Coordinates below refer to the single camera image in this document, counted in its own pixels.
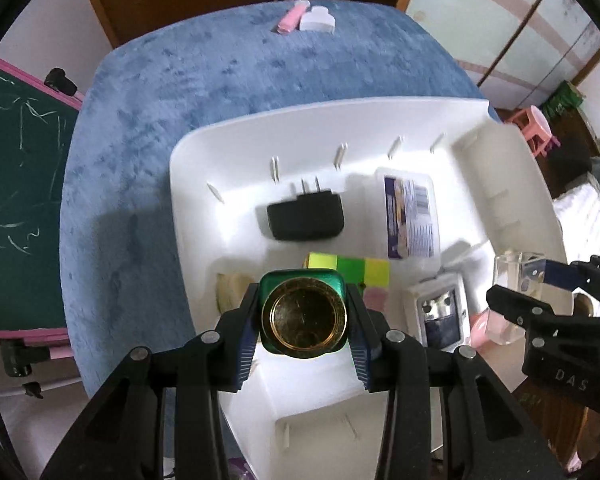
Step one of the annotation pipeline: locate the clear box with gold studs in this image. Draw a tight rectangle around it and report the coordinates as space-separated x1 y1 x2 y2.
484 250 548 345

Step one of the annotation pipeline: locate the black power adapter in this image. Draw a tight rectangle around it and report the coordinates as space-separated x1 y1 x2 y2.
266 182 344 242

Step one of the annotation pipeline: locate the clear plastic packet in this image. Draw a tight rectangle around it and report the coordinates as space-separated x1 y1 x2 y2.
370 168 440 261

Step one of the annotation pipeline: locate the white handheld game console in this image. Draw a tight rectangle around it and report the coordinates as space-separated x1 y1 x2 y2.
402 273 470 352

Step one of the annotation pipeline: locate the sliding wardrobe door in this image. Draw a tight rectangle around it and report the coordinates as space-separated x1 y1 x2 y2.
406 0 600 110

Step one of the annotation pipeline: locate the white bottle-shaped object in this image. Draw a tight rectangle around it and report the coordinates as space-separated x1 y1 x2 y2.
299 6 336 34

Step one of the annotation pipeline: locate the pink flat stick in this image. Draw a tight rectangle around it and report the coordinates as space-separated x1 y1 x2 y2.
276 0 311 35

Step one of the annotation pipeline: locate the blue fuzzy table cover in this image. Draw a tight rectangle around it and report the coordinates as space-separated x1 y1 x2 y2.
59 1 480 394

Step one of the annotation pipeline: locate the green chalkboard pink frame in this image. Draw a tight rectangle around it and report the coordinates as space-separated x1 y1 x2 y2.
0 58 81 342

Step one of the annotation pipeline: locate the pink round compact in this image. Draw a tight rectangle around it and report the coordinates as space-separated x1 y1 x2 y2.
470 309 494 352

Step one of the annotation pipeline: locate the green gold perfume bottle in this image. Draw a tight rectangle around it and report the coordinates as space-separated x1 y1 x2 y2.
257 269 348 359

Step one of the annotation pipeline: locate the multicolour puzzle cube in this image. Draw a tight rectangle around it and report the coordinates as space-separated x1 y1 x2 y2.
304 252 390 313

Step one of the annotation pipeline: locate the white plastic bin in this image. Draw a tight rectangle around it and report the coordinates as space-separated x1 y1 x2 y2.
170 98 566 479

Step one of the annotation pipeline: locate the black chalkboard clip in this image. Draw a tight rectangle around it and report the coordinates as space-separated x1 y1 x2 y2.
44 67 78 96

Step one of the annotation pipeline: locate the pink plastic stool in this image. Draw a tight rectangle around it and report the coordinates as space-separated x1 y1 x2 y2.
505 105 560 157

